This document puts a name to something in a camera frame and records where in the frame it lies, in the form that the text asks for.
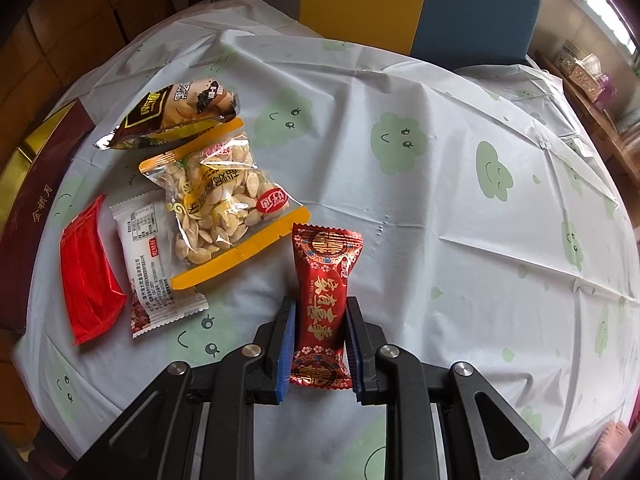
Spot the dark red candy packet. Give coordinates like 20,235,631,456
291,224,363,390

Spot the brown black sesame snack packet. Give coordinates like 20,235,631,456
94,78,240,151

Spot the person's right hand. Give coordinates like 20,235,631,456
589,422,639,479

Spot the pumpkin seeds clear yellow packet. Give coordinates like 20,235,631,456
139,118,310,290

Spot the white green cloud tablecloth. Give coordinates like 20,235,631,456
14,0,639,479

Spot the bright red snack packet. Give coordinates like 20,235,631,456
60,194,127,346

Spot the white red snack packet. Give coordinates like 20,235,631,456
111,190,208,338

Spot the gold maroon gift box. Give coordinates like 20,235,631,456
0,100,94,334

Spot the wooden side shelf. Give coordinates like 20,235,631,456
534,50,639,188

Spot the white tissue box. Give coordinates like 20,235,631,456
555,40,616,110

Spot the grey yellow blue chair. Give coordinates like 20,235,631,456
186,0,545,66

